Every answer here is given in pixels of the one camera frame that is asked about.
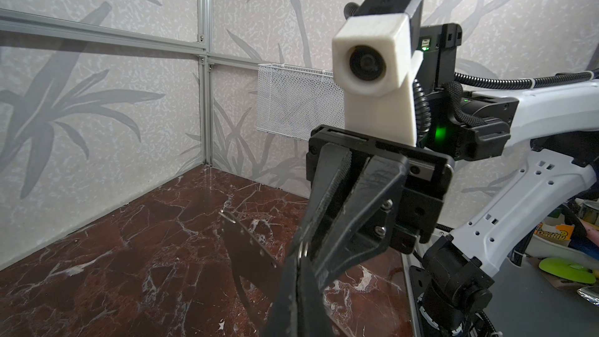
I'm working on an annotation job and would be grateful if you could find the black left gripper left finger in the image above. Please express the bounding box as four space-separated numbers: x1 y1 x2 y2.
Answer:
264 256 299 337

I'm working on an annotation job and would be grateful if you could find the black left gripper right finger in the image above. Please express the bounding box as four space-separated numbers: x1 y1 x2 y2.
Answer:
296 257 335 337

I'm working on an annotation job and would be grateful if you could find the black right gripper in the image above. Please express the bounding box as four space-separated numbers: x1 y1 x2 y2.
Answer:
292 126 454 290

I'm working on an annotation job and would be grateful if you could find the silver keyring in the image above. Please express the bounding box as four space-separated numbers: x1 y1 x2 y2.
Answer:
298 241 309 261

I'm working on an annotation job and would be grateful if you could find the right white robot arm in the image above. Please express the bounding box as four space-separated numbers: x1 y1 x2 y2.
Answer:
283 15 598 336

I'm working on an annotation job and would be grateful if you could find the green plastic object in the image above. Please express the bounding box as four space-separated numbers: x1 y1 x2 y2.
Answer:
538 257 597 285

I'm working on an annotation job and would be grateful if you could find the white wire mesh basket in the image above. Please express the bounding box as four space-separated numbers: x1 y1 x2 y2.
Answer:
256 63 345 140

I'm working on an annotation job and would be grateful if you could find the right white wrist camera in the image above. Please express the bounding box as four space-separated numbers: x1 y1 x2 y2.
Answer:
332 0 424 146

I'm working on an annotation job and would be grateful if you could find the aluminium frame post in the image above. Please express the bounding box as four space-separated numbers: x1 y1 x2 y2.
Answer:
197 0 213 165

